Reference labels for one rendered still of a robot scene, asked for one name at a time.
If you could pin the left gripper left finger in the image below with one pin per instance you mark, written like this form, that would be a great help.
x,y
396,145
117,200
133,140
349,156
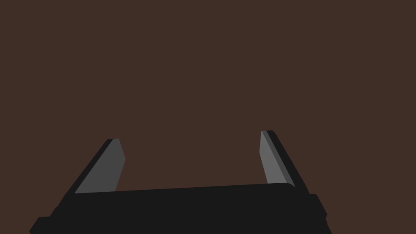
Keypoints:
x,y
105,170

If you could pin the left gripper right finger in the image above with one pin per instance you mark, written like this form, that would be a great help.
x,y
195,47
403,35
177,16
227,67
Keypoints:
x,y
274,162

